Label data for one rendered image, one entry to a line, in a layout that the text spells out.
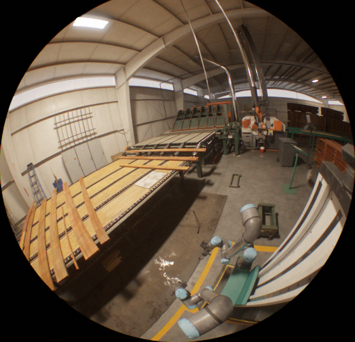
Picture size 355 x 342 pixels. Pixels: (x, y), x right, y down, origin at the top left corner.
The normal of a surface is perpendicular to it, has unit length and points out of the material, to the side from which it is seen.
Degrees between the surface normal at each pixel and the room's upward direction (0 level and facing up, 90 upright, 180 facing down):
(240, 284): 0
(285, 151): 96
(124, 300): 0
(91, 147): 90
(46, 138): 90
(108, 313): 0
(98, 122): 90
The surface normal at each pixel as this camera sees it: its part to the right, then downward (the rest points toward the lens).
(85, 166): 0.84, 0.06
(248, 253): -0.20, -0.85
